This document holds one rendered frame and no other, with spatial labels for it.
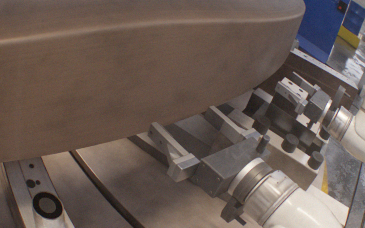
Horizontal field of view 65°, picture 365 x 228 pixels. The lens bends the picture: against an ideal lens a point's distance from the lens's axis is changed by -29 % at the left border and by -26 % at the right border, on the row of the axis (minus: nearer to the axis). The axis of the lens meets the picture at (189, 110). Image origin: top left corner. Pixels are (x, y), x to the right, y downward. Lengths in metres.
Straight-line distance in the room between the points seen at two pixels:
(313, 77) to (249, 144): 1.86
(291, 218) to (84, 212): 0.91
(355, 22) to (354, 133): 8.01
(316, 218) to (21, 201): 0.65
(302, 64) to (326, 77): 0.22
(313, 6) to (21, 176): 4.93
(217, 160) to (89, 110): 0.24
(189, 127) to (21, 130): 1.09
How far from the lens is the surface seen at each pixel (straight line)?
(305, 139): 1.38
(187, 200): 1.47
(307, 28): 5.38
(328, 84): 2.50
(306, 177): 1.33
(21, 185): 0.85
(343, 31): 8.88
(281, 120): 1.38
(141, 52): 0.64
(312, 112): 0.92
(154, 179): 1.51
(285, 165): 1.32
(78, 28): 0.55
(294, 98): 0.91
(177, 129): 1.57
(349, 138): 0.94
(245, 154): 0.59
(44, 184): 0.86
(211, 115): 0.69
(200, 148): 1.54
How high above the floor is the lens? 1.34
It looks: 32 degrees down
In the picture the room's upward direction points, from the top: 21 degrees clockwise
